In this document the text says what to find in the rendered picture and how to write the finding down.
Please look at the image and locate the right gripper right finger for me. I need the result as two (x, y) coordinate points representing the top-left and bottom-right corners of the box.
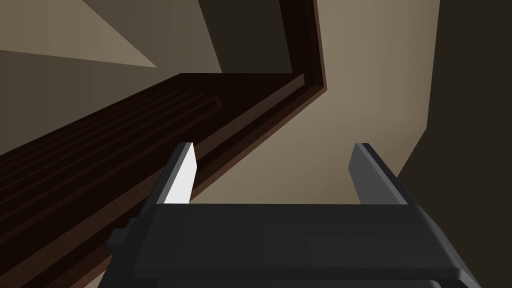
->
(348, 142), (418, 207)

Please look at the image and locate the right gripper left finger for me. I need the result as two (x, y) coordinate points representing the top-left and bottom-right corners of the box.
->
(142, 141), (198, 213)

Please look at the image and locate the dark brown wooden door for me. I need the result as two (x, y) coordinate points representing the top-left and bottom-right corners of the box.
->
(0, 73), (305, 288)

